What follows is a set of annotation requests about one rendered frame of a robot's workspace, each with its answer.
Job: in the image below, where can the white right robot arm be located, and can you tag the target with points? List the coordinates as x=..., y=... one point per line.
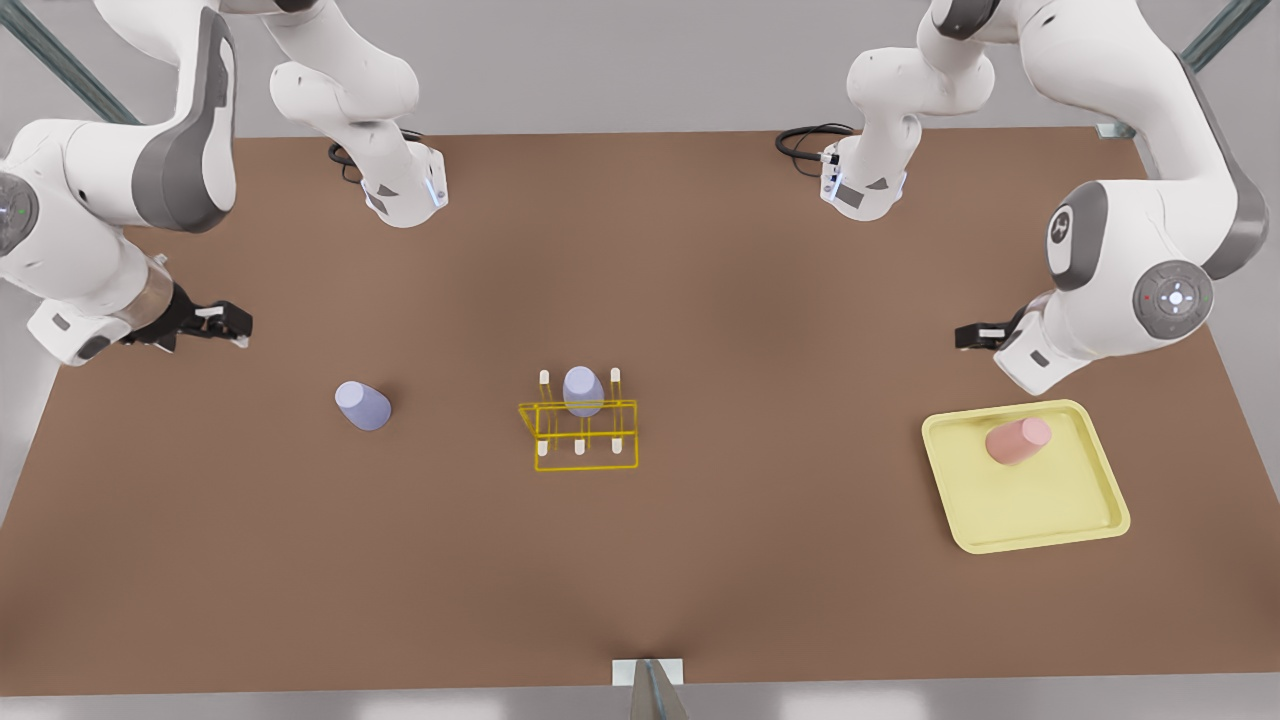
x=90, y=170

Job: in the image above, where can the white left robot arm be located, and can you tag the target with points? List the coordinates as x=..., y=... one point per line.
x=1130, y=200

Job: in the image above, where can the pink cup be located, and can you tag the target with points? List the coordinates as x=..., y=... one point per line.
x=1018, y=441

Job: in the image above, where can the lavender cup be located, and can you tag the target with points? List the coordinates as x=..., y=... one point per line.
x=364, y=406
x=583, y=391

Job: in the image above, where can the pale yellow tray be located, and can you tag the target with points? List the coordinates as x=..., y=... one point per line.
x=1040, y=505

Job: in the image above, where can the silver frame post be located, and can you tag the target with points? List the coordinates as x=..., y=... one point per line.
x=1222, y=28
x=60, y=60
x=655, y=690

